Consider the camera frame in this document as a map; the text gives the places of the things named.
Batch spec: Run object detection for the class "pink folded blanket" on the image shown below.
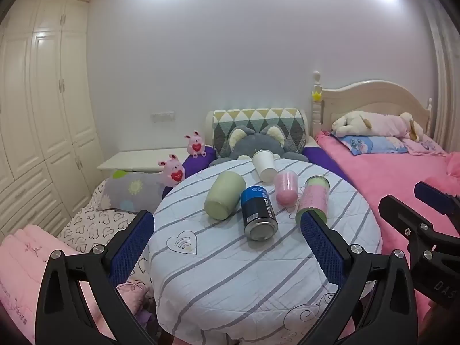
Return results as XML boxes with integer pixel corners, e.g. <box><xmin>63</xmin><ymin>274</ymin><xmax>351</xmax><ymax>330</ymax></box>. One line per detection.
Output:
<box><xmin>0</xmin><ymin>225</ymin><xmax>155</xmax><ymax>335</ymax></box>

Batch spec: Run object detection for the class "blue metal can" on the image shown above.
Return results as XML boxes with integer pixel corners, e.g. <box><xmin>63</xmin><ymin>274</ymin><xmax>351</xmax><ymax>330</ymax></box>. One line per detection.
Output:
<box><xmin>240</xmin><ymin>186</ymin><xmax>279</xmax><ymax>241</ymax></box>

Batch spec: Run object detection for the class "cream wardrobe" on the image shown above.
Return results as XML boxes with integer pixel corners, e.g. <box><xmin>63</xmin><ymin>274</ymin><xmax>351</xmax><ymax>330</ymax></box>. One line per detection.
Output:
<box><xmin>0</xmin><ymin>0</ymin><xmax>105</xmax><ymax>238</ymax></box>

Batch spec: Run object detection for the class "pink printed pillow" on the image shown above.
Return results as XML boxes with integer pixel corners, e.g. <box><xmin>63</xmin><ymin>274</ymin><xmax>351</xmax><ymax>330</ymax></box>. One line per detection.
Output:
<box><xmin>404</xmin><ymin>135</ymin><xmax>448</xmax><ymax>156</ymax></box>

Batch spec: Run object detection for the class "large pink pig plush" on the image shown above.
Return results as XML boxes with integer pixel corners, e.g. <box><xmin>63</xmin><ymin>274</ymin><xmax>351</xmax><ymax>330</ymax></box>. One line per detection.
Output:
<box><xmin>157</xmin><ymin>154</ymin><xmax>186</xmax><ymax>187</ymax></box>

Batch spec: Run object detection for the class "white curtain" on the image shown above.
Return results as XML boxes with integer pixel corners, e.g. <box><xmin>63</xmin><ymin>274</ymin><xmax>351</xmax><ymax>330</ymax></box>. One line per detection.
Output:
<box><xmin>420</xmin><ymin>0</ymin><xmax>460</xmax><ymax>153</ymax></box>

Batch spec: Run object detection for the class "triangle patterned cushion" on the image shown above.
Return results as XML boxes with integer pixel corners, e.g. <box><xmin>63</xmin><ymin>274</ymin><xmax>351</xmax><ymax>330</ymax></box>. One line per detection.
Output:
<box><xmin>212</xmin><ymin>108</ymin><xmax>309</xmax><ymax>159</ymax></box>

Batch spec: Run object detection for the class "white paper cup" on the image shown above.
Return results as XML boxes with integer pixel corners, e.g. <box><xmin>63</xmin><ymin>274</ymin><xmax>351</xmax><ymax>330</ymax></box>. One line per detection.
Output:
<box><xmin>252</xmin><ymin>150</ymin><xmax>278</xmax><ymax>182</ymax></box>

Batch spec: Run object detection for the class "white and pink plush animal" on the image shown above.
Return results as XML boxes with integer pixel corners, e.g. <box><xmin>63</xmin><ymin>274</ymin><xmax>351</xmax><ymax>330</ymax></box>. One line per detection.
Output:
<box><xmin>331</xmin><ymin>111</ymin><xmax>425</xmax><ymax>141</ymax></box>

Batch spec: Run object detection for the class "pale green cup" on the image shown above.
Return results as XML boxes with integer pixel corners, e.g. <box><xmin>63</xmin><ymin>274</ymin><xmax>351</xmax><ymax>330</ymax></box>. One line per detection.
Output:
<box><xmin>204</xmin><ymin>170</ymin><xmax>245</xmax><ymax>221</ymax></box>

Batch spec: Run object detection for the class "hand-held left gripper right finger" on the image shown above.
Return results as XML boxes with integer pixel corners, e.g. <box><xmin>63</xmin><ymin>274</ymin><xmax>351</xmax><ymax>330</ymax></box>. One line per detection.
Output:
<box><xmin>300</xmin><ymin>208</ymin><xmax>425</xmax><ymax>345</ymax></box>

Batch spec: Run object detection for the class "small pink pig plush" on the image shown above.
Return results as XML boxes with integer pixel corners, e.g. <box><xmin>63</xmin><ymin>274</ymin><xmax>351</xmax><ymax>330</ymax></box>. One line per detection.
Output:
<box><xmin>184</xmin><ymin>130</ymin><xmax>206</xmax><ymax>158</ymax></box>

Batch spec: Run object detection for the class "pink plastic cup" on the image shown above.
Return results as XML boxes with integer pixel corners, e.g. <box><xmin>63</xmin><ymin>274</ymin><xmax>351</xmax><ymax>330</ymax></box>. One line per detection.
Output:
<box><xmin>275</xmin><ymin>171</ymin><xmax>299</xmax><ymax>208</ymax></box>

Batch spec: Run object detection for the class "cream bed headboard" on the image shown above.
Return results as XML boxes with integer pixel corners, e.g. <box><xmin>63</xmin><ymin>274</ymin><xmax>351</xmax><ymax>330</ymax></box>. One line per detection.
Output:
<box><xmin>311</xmin><ymin>72</ymin><xmax>434</xmax><ymax>139</ymax></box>

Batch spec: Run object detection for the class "pink bed sheet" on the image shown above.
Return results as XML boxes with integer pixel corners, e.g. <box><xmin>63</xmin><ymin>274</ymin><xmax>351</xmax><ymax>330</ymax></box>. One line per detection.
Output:
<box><xmin>314</xmin><ymin>131</ymin><xmax>460</xmax><ymax>331</ymax></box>

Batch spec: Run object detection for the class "blue cartoon pillow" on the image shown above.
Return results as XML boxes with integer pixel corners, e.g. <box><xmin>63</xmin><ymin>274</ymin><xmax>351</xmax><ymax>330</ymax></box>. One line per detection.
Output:
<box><xmin>332</xmin><ymin>135</ymin><xmax>409</xmax><ymax>156</ymax></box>

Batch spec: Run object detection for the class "grey flower print pillow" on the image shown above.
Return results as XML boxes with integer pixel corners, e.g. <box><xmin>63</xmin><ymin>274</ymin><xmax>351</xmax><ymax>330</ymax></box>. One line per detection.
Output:
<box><xmin>99</xmin><ymin>170</ymin><xmax>166</xmax><ymax>213</ymax></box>

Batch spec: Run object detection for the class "heart print bed sheet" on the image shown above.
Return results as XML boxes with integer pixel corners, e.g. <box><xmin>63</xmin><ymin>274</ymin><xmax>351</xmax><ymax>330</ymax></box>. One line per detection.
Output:
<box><xmin>57</xmin><ymin>180</ymin><xmax>146</xmax><ymax>256</ymax></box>

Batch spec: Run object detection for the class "purple pillow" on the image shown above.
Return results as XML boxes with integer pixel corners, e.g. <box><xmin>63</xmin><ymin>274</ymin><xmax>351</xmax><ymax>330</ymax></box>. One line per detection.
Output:
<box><xmin>162</xmin><ymin>146</ymin><xmax>217</xmax><ymax>198</ymax></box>
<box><xmin>303</xmin><ymin>146</ymin><xmax>356</xmax><ymax>189</ymax></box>

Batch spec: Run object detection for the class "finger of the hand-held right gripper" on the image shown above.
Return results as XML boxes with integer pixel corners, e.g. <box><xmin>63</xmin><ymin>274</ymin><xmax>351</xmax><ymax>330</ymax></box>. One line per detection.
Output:
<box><xmin>414</xmin><ymin>182</ymin><xmax>460</xmax><ymax>231</ymax></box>
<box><xmin>378</xmin><ymin>195</ymin><xmax>437</xmax><ymax>259</ymax></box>

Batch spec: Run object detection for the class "grey plush cat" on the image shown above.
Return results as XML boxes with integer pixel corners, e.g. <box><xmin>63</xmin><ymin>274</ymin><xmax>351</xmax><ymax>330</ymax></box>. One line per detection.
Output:
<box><xmin>209</xmin><ymin>125</ymin><xmax>310</xmax><ymax>168</ymax></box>

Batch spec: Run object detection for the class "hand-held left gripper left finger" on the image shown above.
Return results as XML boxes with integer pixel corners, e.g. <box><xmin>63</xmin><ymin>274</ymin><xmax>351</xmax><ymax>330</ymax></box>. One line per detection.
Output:
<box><xmin>35</xmin><ymin>209</ymin><xmax>159</xmax><ymax>345</ymax></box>

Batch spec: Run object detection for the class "green and pink cup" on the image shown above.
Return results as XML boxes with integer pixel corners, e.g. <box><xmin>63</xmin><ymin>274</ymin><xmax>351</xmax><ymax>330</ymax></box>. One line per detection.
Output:
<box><xmin>295</xmin><ymin>175</ymin><xmax>330</xmax><ymax>223</ymax></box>

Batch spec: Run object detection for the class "striped white tablecloth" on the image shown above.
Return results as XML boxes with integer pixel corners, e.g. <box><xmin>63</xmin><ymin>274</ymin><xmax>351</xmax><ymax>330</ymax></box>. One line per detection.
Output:
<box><xmin>144</xmin><ymin>158</ymin><xmax>382</xmax><ymax>345</ymax></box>

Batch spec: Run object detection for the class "white nightstand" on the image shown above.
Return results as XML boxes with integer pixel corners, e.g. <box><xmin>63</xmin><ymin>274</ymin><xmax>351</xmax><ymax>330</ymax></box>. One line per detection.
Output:
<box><xmin>97</xmin><ymin>147</ymin><xmax>191</xmax><ymax>174</ymax></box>

